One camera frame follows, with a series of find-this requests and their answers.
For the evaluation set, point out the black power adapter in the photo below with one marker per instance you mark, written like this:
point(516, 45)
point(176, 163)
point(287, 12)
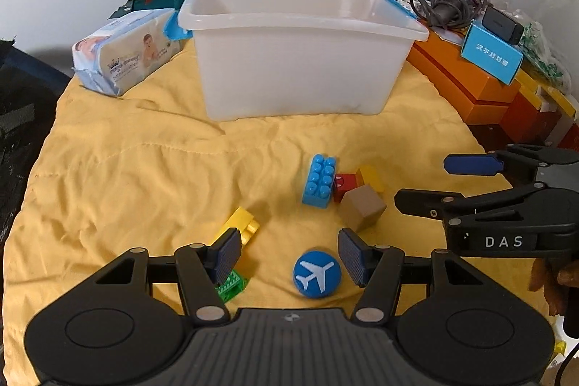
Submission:
point(501, 25)

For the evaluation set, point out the light blue brick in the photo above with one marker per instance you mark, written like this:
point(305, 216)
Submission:
point(318, 188)

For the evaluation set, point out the yellow wooden block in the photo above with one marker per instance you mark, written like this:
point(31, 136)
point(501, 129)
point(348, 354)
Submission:
point(369, 175)

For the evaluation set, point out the brown wooden cube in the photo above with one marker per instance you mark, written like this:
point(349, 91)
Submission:
point(361, 208)

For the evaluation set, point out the small green brick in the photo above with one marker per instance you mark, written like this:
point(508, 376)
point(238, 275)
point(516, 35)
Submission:
point(234, 284)

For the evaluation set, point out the baby wipes pack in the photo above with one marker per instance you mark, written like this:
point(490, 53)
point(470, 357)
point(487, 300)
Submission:
point(122, 53)

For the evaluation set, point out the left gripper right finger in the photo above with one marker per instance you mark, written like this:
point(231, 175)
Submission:
point(377, 270)

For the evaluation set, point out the yellow duplo brick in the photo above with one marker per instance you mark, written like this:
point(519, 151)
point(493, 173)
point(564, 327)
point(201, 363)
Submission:
point(244, 222)

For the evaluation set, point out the blue round airplane disc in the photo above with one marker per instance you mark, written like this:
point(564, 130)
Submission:
point(317, 274)

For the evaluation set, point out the orange box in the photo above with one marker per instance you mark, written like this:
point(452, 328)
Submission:
point(527, 111)

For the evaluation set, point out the dark blue bag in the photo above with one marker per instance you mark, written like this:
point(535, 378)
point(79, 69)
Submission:
point(30, 90)

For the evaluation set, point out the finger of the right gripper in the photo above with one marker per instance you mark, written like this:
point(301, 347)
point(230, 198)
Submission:
point(516, 160)
point(533, 205)

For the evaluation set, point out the small red brick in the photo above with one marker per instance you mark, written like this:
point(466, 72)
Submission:
point(343, 183)

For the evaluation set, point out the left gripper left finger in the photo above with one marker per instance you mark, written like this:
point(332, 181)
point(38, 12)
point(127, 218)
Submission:
point(200, 270)

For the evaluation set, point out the white plastic bin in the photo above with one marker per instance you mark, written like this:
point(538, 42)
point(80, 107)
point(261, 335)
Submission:
point(298, 57)

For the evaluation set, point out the yellow quilted cloth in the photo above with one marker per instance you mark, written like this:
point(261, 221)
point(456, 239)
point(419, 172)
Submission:
point(150, 169)

